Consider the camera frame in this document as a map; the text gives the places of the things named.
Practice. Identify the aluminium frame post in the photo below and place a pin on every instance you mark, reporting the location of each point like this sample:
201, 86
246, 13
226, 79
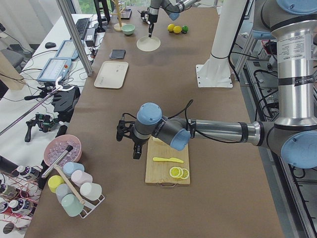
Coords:
68, 19

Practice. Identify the yellow lemon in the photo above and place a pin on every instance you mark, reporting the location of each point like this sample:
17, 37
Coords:
170, 27
177, 29

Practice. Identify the yellow plastic knife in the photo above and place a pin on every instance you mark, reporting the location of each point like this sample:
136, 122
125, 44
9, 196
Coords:
172, 159

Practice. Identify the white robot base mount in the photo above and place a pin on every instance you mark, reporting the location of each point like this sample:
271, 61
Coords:
215, 72

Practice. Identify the white plastic cup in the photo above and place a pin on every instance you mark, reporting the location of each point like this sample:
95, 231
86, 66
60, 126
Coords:
90, 190

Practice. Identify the wooden rack handle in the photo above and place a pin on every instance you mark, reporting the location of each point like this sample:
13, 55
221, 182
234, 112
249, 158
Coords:
75, 192

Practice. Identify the steel ice scoop handle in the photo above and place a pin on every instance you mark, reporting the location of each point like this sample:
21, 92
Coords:
60, 158

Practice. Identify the teach pendant tablet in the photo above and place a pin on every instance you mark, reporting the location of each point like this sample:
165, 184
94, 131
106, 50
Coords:
55, 68
67, 50

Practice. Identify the yellow plastic cup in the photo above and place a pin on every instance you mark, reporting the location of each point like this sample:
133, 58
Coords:
54, 182

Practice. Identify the cream round plate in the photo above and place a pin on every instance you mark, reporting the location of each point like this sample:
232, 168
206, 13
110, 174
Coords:
148, 44

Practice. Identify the bamboo cutting board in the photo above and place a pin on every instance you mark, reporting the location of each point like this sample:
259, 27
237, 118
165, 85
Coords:
158, 172

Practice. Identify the black computer mouse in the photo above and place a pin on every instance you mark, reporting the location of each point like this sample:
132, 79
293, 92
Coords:
49, 45

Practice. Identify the white wire cup rack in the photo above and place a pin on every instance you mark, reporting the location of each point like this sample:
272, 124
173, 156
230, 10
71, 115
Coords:
89, 205

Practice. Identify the cream rabbit tray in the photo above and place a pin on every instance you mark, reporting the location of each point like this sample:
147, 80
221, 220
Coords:
111, 75

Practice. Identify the grey folded cloth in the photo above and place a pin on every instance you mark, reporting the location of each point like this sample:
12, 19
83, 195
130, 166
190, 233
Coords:
117, 54

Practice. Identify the lemon slice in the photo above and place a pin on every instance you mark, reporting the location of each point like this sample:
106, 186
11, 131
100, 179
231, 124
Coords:
176, 172
185, 174

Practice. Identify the pink bowl of ice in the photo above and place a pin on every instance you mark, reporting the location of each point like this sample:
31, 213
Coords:
59, 145

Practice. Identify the mint green bowl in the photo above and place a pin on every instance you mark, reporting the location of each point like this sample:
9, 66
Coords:
128, 29

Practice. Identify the grey plastic cup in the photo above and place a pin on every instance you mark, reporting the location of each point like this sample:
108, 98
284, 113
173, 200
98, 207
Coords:
61, 191

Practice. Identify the green plastic cup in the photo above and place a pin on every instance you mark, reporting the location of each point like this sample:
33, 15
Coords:
72, 205

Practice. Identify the black keyboard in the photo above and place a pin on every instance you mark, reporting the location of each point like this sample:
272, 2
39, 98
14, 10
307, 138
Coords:
82, 25

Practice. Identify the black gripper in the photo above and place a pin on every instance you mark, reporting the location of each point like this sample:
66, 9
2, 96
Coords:
151, 20
138, 141

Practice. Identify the blue plastic cup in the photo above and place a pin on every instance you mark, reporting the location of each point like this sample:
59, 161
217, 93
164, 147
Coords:
70, 167

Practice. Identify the wooden mug tree stand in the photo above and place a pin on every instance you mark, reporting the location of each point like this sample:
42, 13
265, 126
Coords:
119, 9

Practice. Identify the pink plastic cup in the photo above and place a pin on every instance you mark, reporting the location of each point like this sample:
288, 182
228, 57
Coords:
80, 177

